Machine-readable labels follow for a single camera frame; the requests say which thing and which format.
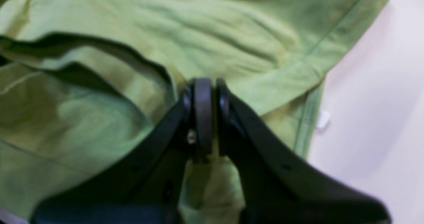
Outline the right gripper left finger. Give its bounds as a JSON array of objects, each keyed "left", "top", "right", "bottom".
[{"left": 30, "top": 79, "right": 214, "bottom": 224}]

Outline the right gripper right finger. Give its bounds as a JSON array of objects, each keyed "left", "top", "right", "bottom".
[{"left": 216, "top": 79, "right": 391, "bottom": 224}]

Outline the green T-shirt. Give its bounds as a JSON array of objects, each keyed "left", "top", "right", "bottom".
[{"left": 1, "top": 0, "right": 388, "bottom": 220}]

